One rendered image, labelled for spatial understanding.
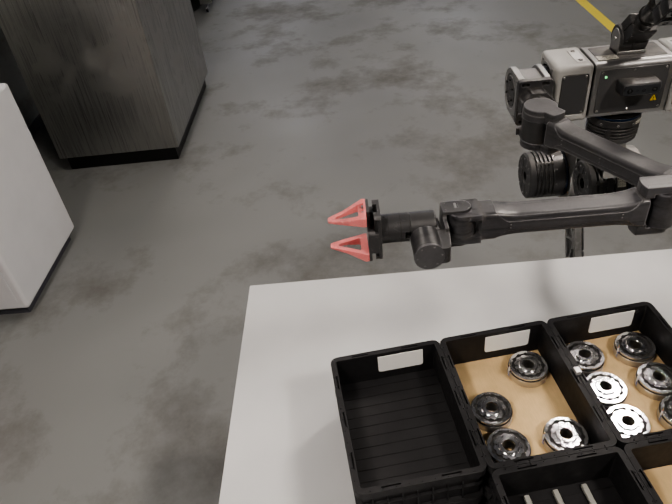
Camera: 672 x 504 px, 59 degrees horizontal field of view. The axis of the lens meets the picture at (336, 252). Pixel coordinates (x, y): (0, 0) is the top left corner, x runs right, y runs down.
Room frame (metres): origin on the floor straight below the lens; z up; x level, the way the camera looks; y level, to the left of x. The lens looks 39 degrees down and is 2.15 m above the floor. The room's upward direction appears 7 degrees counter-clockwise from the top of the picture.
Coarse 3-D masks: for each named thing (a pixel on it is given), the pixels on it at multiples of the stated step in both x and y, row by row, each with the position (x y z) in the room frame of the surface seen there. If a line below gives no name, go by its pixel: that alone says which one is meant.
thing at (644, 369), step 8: (640, 368) 0.96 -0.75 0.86; (648, 368) 0.96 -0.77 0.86; (656, 368) 0.96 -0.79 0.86; (664, 368) 0.96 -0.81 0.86; (640, 376) 0.94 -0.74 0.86; (648, 376) 0.94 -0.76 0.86; (648, 384) 0.91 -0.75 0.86; (656, 384) 0.91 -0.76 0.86; (664, 384) 0.91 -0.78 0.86; (656, 392) 0.89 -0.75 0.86; (664, 392) 0.88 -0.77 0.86
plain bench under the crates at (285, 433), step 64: (640, 256) 1.57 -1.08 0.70; (256, 320) 1.50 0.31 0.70; (320, 320) 1.46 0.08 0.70; (384, 320) 1.42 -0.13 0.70; (448, 320) 1.38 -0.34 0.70; (512, 320) 1.34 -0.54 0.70; (256, 384) 1.21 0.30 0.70; (320, 384) 1.18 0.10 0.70; (256, 448) 0.99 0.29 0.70; (320, 448) 0.96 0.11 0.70
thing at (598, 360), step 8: (568, 344) 1.08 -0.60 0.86; (576, 344) 1.07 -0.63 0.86; (584, 344) 1.07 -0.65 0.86; (592, 344) 1.06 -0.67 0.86; (600, 352) 1.03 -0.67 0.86; (576, 360) 1.02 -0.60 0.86; (592, 360) 1.01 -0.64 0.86; (600, 360) 1.01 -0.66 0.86; (584, 368) 0.99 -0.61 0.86; (592, 368) 0.98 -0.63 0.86
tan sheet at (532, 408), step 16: (464, 368) 1.07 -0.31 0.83; (480, 368) 1.06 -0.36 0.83; (496, 368) 1.05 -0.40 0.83; (464, 384) 1.01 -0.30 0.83; (480, 384) 1.00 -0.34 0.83; (496, 384) 1.00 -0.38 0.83; (512, 384) 0.99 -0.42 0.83; (544, 384) 0.98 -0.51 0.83; (512, 400) 0.94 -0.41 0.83; (528, 400) 0.93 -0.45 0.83; (544, 400) 0.93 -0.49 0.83; (560, 400) 0.92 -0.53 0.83; (512, 416) 0.89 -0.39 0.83; (528, 416) 0.89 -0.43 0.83; (544, 416) 0.88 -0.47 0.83; (560, 416) 0.87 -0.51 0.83; (528, 432) 0.84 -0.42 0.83; (544, 448) 0.79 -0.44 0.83
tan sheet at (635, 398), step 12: (612, 336) 1.11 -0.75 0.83; (600, 348) 1.07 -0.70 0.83; (612, 348) 1.07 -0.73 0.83; (612, 360) 1.03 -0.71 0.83; (660, 360) 1.01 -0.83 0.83; (612, 372) 0.99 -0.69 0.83; (624, 372) 0.98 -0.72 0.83; (636, 396) 0.90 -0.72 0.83; (636, 408) 0.87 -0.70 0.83; (648, 408) 0.86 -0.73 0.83
